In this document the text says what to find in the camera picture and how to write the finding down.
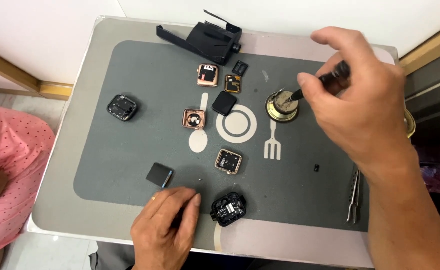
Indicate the black watch case with board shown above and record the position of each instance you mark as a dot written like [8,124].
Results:
[228,209]

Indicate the purple cloth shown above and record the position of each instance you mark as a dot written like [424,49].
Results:
[437,176]

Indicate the black screwdriver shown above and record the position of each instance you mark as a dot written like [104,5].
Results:
[332,74]

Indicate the grey placemat with cutlery print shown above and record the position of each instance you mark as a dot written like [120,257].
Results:
[129,150]

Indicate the person's left hand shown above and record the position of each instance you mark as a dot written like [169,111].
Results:
[159,232]

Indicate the watch display module gold edge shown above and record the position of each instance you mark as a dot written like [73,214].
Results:
[233,83]

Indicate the black screen with blue tab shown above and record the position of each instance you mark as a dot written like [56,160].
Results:
[158,174]

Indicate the small black watch battery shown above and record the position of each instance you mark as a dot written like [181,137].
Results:
[239,68]

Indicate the dark cabinet with wooden trim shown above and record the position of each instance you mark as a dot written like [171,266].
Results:
[436,86]

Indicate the wooden frame rail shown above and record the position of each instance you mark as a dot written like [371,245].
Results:
[13,73]

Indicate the tiny black part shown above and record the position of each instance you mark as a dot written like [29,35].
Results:
[316,167]

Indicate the rose gold watch case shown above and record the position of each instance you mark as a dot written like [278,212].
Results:
[194,119]

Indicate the gold watch case dark inside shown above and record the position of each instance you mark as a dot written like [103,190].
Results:
[228,161]

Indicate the person's right hand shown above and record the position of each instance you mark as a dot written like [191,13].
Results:
[366,108]

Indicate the metal tweezers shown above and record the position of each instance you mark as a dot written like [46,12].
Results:
[354,198]

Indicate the brass round object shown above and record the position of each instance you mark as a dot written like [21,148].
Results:
[410,122]

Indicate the black watch case glossy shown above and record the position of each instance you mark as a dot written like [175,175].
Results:
[122,107]

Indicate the round brass magnet dish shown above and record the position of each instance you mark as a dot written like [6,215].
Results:
[280,110]

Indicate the person's grey trousers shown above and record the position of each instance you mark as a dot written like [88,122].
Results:
[109,258]

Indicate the black plastic housing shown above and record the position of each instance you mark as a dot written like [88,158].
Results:
[208,39]

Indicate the black watch screen glass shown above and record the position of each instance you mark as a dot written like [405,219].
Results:
[224,103]

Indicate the gold watch case red sticker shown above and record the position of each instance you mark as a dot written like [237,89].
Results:
[208,75]

